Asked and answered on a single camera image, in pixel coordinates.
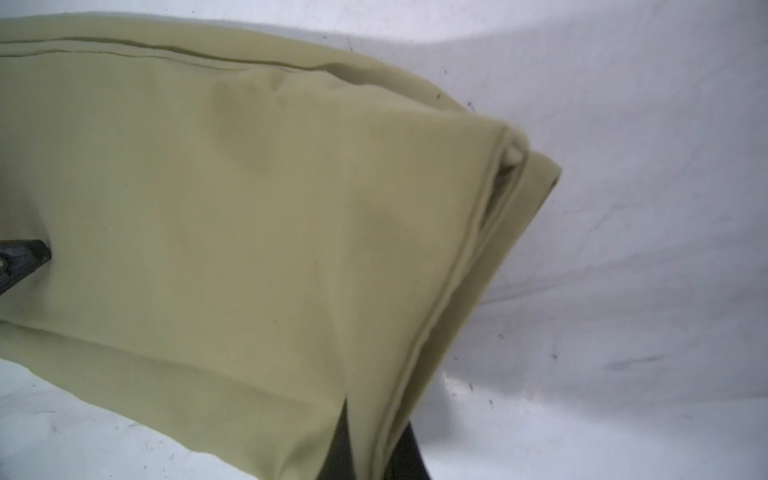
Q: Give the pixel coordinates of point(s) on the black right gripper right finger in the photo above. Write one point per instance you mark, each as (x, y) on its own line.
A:
(406, 462)

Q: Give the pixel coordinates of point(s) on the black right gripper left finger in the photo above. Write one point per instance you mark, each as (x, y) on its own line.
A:
(338, 464)

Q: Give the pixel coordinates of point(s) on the olive green skirt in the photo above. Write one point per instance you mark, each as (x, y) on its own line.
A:
(246, 231)

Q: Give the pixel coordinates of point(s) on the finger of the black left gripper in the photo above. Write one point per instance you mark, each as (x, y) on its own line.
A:
(20, 259)

